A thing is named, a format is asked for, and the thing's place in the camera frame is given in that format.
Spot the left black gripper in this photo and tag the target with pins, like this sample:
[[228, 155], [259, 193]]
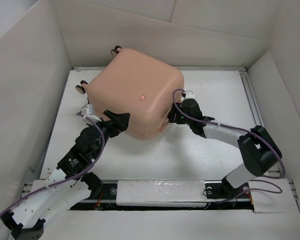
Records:
[[118, 123]]

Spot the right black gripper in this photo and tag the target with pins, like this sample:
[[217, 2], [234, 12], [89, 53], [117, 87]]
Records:
[[171, 115]]

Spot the pink hard-shell suitcase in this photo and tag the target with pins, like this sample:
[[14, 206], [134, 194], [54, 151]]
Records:
[[137, 84]]

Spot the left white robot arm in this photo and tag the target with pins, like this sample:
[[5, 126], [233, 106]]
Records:
[[70, 182]]

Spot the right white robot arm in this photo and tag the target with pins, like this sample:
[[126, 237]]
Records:
[[258, 151]]

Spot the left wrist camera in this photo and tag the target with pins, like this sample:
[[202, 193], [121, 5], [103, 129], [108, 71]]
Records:
[[88, 111]]

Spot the white padded base rail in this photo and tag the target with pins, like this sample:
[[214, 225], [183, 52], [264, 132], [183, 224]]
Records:
[[161, 193]]

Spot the aluminium frame rail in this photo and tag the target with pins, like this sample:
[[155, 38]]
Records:
[[277, 169]]

